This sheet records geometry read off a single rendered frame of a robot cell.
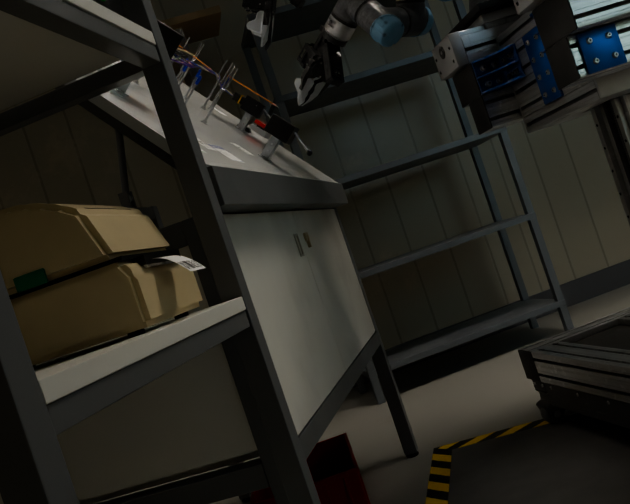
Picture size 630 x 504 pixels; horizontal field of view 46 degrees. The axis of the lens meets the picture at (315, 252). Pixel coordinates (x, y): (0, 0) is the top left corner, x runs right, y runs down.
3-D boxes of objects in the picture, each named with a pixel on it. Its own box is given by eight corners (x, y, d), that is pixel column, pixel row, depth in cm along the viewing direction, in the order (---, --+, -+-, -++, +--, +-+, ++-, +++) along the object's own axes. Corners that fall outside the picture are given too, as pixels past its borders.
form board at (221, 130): (199, 174, 115) (204, 163, 115) (-274, -140, 129) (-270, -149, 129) (335, 187, 231) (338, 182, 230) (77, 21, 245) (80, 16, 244)
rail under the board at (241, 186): (348, 203, 230) (341, 183, 230) (225, 204, 115) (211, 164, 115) (331, 209, 231) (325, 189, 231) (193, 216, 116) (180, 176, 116)
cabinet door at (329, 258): (378, 330, 227) (336, 207, 227) (349, 369, 173) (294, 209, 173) (370, 332, 227) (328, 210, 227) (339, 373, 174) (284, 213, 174)
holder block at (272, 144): (294, 178, 169) (317, 141, 168) (250, 150, 171) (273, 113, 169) (299, 179, 174) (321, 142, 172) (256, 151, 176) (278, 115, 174)
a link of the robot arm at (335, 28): (361, 31, 192) (337, 23, 187) (352, 47, 195) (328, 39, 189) (347, 17, 197) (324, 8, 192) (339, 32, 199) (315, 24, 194)
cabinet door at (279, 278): (346, 370, 173) (292, 210, 173) (291, 446, 120) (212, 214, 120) (338, 373, 173) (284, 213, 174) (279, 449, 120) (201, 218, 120)
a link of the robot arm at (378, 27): (419, 20, 186) (390, -3, 190) (390, 22, 178) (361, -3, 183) (406, 48, 190) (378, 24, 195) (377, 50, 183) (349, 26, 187)
